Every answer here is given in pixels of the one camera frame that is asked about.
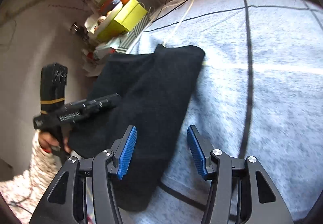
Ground black fleece pants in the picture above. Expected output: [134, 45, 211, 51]
[68, 45, 205, 211]

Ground patterned left sleeve forearm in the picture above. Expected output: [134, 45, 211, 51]
[1, 131, 58, 223]

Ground person's left hand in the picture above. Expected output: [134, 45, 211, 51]
[38, 128, 72, 154]

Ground blue plaid bed sheet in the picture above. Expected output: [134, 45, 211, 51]
[129, 0, 322, 223]

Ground grey striped box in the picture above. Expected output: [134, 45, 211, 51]
[116, 15, 150, 53]

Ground white fruit tray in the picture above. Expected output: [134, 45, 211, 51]
[84, 0, 123, 40]

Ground yellow-green shoe box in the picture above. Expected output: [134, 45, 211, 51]
[95, 0, 147, 42]

